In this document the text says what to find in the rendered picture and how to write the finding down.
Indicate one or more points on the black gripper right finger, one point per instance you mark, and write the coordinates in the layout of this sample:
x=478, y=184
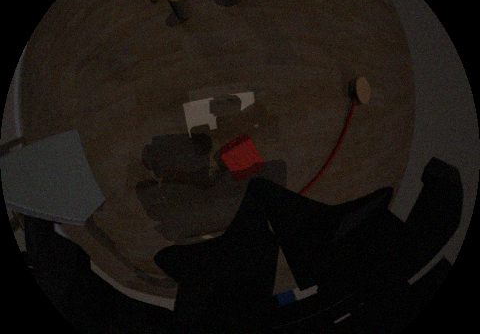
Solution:
x=309, y=231

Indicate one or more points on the small wooden cylinder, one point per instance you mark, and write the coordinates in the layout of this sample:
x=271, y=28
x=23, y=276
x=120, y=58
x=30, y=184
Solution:
x=183, y=8

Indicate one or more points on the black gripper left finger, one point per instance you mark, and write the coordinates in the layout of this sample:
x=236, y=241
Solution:
x=246, y=249

